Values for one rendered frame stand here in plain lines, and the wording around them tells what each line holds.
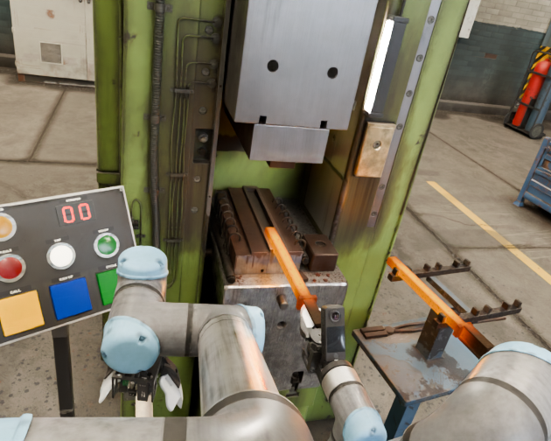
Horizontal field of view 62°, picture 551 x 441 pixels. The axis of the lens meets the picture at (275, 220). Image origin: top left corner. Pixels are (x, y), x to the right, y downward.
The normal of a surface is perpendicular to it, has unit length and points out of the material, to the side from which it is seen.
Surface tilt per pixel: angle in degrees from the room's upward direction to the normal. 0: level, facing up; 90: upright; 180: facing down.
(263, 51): 90
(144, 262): 1
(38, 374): 0
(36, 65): 90
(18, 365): 0
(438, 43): 90
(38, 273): 60
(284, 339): 90
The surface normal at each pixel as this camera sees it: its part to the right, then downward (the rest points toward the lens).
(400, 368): 0.15, -0.87
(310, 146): 0.25, 0.50
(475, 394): -0.39, -0.89
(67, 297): 0.62, -0.04
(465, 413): -0.56, -0.68
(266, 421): 0.35, -0.94
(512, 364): -0.06, -0.95
